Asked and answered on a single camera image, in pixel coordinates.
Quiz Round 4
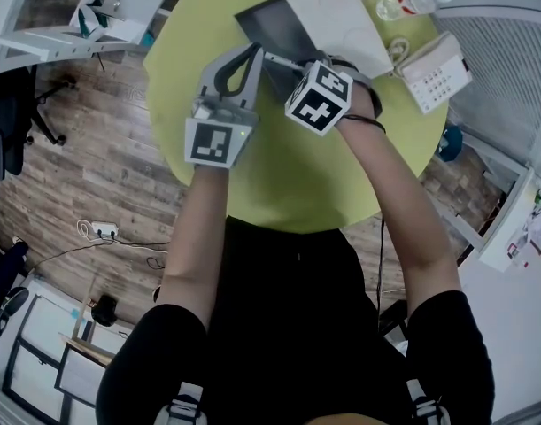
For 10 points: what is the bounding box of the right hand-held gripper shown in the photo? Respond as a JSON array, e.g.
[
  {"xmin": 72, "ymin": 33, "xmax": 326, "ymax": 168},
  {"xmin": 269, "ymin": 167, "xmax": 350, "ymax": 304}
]
[{"xmin": 283, "ymin": 50, "xmax": 373, "ymax": 138}]

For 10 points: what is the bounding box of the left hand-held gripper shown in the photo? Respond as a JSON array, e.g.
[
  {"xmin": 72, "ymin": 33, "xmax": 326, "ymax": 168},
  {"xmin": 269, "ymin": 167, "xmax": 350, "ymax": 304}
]
[{"xmin": 183, "ymin": 42, "xmax": 267, "ymax": 170}]

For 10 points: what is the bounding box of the person's left forearm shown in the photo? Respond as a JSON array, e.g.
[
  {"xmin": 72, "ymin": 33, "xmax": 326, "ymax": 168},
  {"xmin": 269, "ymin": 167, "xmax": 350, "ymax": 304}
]
[{"xmin": 155, "ymin": 164, "xmax": 232, "ymax": 328}]

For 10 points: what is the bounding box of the person's right forearm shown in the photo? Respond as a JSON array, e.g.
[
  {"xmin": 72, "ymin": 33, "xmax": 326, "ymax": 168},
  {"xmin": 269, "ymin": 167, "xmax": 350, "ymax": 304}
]
[{"xmin": 335, "ymin": 84, "xmax": 464, "ymax": 323}]

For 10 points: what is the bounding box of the white box lid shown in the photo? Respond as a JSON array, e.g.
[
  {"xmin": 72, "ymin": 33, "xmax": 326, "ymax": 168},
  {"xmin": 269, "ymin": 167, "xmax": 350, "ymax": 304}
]
[{"xmin": 282, "ymin": 0, "xmax": 395, "ymax": 80}]

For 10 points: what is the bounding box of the black office chair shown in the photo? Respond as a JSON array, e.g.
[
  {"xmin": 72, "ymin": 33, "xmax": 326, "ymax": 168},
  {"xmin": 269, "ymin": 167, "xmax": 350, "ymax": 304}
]
[{"xmin": 0, "ymin": 66, "xmax": 77, "ymax": 182}]

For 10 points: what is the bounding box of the round green table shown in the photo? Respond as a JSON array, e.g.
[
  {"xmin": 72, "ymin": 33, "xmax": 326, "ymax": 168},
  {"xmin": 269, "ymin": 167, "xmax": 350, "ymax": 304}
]
[{"xmin": 142, "ymin": 0, "xmax": 451, "ymax": 236}]

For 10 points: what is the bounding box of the white desk telephone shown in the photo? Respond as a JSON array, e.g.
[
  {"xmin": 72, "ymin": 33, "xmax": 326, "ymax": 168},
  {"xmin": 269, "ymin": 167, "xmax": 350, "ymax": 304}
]
[{"xmin": 389, "ymin": 31, "xmax": 474, "ymax": 115}]

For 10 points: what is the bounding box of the teal bag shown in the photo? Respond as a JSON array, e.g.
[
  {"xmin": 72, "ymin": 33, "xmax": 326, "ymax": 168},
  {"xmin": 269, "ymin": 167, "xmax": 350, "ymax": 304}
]
[{"xmin": 435, "ymin": 124, "xmax": 464, "ymax": 163}]

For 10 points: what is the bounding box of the white power strip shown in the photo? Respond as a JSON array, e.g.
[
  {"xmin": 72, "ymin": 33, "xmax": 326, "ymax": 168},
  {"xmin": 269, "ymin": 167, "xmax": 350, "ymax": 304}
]
[{"xmin": 90, "ymin": 220, "xmax": 120, "ymax": 241}]

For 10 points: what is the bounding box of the person's black shirt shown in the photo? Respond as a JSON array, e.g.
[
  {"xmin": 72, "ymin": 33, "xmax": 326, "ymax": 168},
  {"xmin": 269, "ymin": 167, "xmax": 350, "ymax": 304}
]
[{"xmin": 95, "ymin": 214, "xmax": 495, "ymax": 425}]

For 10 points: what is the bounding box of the small black bag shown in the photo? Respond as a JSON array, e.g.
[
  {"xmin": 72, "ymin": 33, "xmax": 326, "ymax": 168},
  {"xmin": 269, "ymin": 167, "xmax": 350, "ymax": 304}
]
[{"xmin": 92, "ymin": 294, "xmax": 119, "ymax": 328}]

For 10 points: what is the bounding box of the white shelf unit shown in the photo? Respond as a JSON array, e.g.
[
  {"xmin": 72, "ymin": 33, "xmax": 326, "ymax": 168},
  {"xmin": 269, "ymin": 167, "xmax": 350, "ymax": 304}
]
[{"xmin": 454, "ymin": 161, "xmax": 541, "ymax": 274}]

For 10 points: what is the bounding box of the white plastic bag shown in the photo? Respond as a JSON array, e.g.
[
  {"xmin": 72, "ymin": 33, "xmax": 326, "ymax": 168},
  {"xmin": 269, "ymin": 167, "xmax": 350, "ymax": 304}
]
[{"xmin": 523, "ymin": 210, "xmax": 541, "ymax": 252}]

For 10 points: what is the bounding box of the wooden table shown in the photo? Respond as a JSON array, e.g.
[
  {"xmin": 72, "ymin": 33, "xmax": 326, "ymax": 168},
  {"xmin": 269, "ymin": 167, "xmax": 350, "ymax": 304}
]
[{"xmin": 57, "ymin": 275, "xmax": 117, "ymax": 367}]

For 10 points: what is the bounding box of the black framed white cabinet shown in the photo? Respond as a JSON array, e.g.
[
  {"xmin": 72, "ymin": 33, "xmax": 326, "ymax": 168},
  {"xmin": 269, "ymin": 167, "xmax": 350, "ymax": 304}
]
[{"xmin": 1, "ymin": 293, "xmax": 99, "ymax": 421}]

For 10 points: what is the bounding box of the white power cable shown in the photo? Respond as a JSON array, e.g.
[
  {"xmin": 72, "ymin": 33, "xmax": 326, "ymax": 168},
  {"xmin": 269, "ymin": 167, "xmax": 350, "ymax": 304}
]
[{"xmin": 75, "ymin": 218, "xmax": 169, "ymax": 254}]

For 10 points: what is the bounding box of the long black floor cable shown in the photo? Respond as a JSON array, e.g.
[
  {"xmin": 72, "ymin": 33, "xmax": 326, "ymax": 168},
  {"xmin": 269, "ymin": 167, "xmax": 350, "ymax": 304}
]
[{"xmin": 27, "ymin": 236, "xmax": 172, "ymax": 270}]

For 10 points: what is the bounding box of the grey harness strap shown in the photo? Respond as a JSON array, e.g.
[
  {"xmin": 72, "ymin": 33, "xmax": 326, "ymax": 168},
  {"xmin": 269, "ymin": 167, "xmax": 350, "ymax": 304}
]
[
  {"xmin": 404, "ymin": 378, "xmax": 451, "ymax": 425},
  {"xmin": 165, "ymin": 381, "xmax": 205, "ymax": 425}
]

